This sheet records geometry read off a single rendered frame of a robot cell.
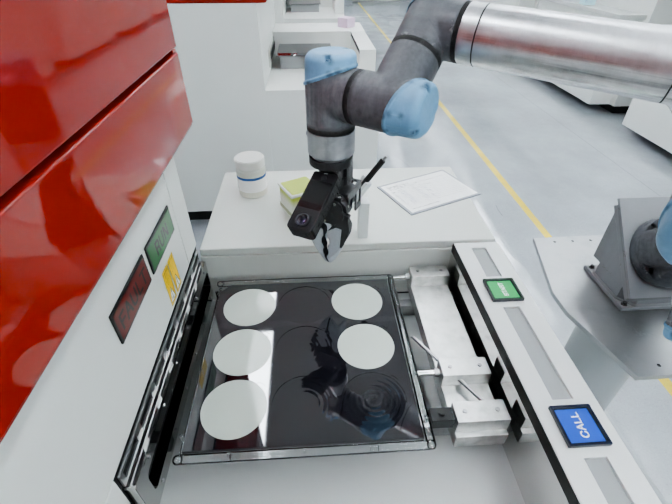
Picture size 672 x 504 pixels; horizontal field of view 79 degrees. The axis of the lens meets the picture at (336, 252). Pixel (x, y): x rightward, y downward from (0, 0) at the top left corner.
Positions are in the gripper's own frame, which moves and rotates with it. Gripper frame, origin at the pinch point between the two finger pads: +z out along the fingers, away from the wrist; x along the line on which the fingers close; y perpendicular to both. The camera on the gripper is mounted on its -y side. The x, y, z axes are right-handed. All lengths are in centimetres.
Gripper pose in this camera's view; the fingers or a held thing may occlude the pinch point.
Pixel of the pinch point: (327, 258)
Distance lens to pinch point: 76.4
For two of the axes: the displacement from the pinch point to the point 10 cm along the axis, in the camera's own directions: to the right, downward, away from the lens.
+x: -9.0, -2.6, 3.4
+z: 0.0, 7.9, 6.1
